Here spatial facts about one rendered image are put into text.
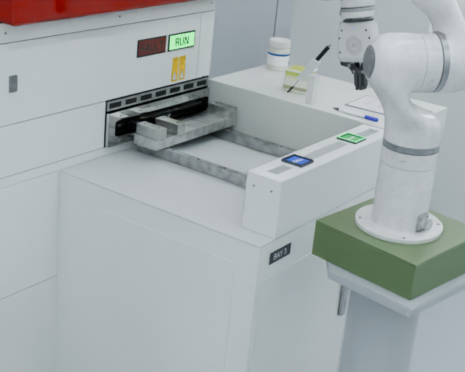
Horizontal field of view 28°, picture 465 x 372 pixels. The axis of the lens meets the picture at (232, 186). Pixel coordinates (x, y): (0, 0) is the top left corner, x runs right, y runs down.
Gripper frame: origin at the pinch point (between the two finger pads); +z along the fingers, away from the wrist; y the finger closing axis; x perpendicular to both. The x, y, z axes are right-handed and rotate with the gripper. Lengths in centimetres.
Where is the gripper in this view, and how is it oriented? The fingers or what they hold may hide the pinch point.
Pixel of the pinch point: (361, 81)
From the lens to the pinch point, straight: 235.4
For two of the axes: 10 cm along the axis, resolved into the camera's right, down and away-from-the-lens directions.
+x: 5.9, -2.4, 7.7
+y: 8.1, 0.8, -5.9
